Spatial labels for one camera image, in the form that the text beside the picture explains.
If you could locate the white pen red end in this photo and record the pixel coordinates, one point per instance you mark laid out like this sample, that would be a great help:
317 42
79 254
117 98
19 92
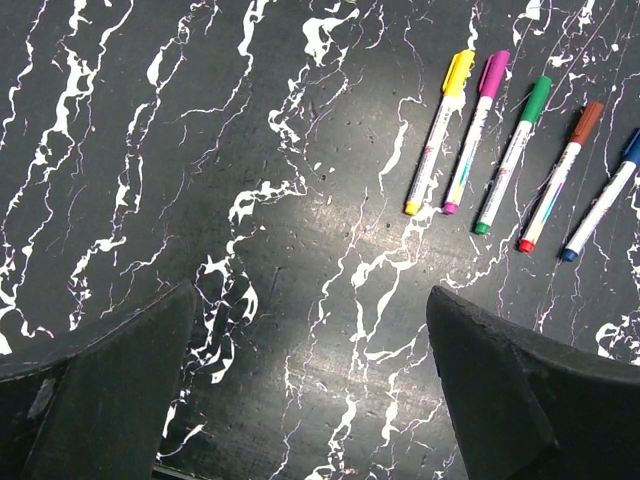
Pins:
552 191

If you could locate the green pen cap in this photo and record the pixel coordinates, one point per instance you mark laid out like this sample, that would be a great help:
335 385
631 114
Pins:
537 99

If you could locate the orange red pen cap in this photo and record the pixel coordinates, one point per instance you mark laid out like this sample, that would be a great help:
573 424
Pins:
589 118

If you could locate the blue pen cap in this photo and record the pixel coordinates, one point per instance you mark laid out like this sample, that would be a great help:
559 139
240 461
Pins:
632 150

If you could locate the yellow pen cap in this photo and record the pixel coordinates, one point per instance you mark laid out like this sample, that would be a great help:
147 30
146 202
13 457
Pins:
457 73

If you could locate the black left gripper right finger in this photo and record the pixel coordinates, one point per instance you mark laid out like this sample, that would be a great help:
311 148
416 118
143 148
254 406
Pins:
524 406

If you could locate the white pen yellow end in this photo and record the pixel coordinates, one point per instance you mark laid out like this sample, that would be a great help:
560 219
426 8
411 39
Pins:
429 156

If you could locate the white pen green end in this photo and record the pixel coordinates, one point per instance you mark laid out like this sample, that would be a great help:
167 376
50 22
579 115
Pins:
503 176

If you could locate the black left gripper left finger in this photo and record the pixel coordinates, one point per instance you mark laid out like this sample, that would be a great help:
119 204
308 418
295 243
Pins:
92 403

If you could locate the white pen blue end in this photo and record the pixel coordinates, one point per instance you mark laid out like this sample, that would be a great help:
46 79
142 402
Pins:
598 210

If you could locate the magenta pen cap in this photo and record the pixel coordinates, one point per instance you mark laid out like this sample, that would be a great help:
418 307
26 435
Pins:
493 73

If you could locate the white pen magenta end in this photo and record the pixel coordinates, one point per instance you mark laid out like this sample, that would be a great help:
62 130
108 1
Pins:
467 155

